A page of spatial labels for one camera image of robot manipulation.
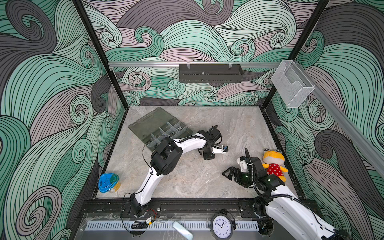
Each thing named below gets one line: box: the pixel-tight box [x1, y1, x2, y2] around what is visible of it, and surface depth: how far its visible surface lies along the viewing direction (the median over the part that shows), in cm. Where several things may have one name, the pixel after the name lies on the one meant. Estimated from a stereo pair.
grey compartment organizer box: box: [128, 107, 193, 151], surface depth 109 cm
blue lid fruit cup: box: [98, 172, 121, 193], surface depth 74 cm
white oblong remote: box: [172, 221, 194, 240], surface depth 66 cm
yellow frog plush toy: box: [262, 148, 289, 182], surface depth 85 cm
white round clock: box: [210, 209, 236, 240], surface depth 68 cm
